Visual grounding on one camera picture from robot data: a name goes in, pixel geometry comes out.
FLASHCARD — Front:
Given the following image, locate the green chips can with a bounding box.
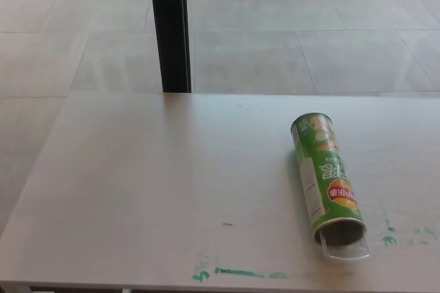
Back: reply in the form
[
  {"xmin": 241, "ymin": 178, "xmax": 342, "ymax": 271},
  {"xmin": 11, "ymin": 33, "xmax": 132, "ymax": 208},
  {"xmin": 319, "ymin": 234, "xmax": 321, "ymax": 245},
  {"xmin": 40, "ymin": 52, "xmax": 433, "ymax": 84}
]
[{"xmin": 290, "ymin": 112, "xmax": 367, "ymax": 248}]

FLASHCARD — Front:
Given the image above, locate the black vertical post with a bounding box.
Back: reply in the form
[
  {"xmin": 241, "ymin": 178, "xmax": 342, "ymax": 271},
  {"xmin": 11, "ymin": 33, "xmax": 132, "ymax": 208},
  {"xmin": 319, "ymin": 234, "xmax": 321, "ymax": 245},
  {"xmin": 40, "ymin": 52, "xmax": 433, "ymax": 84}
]
[{"xmin": 148, "ymin": 0, "xmax": 193, "ymax": 94}]

